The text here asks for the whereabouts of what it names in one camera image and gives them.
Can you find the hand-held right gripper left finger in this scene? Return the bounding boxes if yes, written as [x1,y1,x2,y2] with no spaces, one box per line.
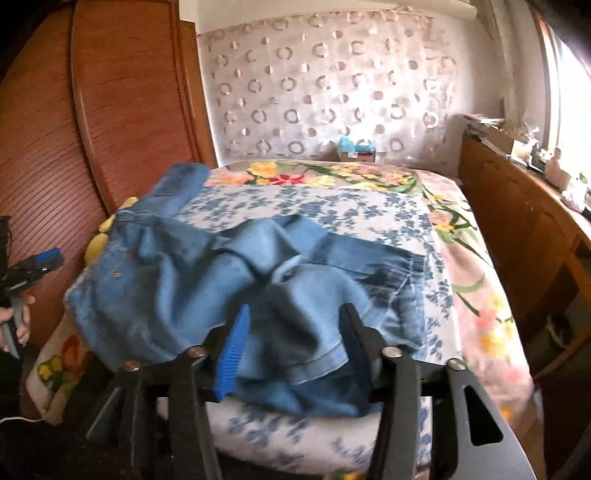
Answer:
[85,302,252,480]

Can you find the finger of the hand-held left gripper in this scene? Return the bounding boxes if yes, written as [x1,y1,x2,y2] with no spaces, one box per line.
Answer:
[2,248,65,292]

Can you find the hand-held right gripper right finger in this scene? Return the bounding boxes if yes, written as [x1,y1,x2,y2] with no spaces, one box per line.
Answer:
[339,302,539,480]

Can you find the blue denim pants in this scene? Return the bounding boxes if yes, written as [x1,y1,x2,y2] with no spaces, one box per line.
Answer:
[65,162,428,418]

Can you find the person's left hand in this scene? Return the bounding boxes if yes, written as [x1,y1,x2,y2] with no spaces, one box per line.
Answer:
[0,294,36,354]

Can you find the yellow plush toy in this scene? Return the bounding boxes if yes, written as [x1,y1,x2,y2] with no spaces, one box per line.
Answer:
[83,196,139,267]

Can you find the pink floral bedsheet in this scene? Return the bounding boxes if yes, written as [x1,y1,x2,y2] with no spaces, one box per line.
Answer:
[25,159,536,428]

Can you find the blue floral blanket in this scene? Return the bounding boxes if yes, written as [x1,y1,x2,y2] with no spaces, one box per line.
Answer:
[34,184,455,475]

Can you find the brown wooden wardrobe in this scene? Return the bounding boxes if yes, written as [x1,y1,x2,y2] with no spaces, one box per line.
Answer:
[0,0,219,352]

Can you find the teal box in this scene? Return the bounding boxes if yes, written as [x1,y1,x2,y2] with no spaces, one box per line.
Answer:
[336,136,378,163]

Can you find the brown wooden cabinet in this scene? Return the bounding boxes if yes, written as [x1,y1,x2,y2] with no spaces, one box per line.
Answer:
[457,131,591,384]

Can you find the pile of clutter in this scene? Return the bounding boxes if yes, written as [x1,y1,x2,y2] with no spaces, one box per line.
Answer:
[462,113,591,213]

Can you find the circle patterned curtain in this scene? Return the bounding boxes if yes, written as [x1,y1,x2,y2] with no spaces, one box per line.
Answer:
[196,11,459,169]

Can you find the bright window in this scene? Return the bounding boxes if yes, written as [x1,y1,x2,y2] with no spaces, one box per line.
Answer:
[540,9,591,160]

